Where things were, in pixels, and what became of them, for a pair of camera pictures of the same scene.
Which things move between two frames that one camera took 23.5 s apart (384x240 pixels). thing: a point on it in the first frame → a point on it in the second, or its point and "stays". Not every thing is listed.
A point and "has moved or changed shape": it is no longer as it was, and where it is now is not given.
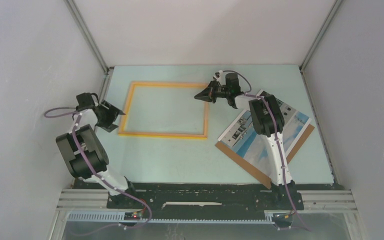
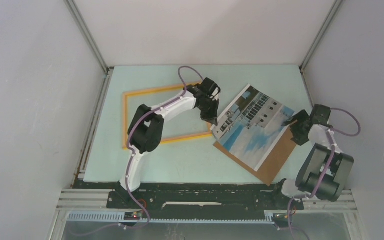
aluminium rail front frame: (90, 205) stays
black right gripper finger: (209, 93) → (300, 115)
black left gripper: (112, 112) → (211, 117)
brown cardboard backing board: (253, 171) has moved or changed shape
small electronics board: (131, 216) stays
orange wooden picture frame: (122, 132) → (163, 141)
